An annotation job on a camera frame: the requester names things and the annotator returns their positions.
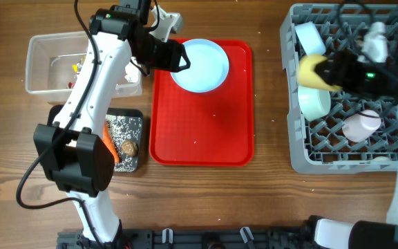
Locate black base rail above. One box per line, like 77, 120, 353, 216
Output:
56, 226, 364, 249

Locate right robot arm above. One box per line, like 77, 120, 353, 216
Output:
297, 4, 398, 248

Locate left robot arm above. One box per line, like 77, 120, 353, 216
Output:
33, 1, 191, 248

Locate clear plastic storage bin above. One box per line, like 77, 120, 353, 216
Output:
26, 31, 142, 102

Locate yellow cup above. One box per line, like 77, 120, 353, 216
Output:
296, 54, 342, 92

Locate light blue plate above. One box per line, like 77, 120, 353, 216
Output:
171, 39, 229, 93

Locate left black cable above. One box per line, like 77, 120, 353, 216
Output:
15, 0, 103, 243

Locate yellow foil wrapper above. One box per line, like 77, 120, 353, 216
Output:
72, 56, 86, 75

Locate red serving tray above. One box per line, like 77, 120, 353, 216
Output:
149, 39, 254, 167

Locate pink cup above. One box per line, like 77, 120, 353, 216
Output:
342, 110, 381, 142

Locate black waste tray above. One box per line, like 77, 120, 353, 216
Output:
100, 108, 144, 173

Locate light blue bowl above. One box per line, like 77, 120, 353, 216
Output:
295, 22, 326, 55

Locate white rice grains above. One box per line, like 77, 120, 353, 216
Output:
106, 114, 143, 173

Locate grey dishwasher rack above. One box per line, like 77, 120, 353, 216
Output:
280, 3, 398, 174

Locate white plastic spoon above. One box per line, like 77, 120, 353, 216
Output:
372, 156, 392, 162

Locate orange carrot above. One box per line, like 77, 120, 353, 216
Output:
102, 121, 120, 164

